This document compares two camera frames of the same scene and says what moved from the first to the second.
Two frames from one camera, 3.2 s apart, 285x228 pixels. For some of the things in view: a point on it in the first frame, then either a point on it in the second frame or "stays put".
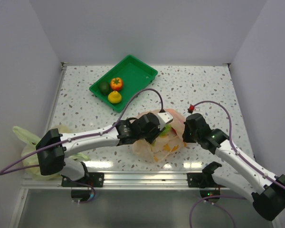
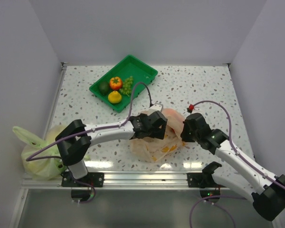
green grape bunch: [168, 128] → [126, 89]
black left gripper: [157, 131] stays put
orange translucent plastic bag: [169, 143] stays put
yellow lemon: [114, 97] stays put
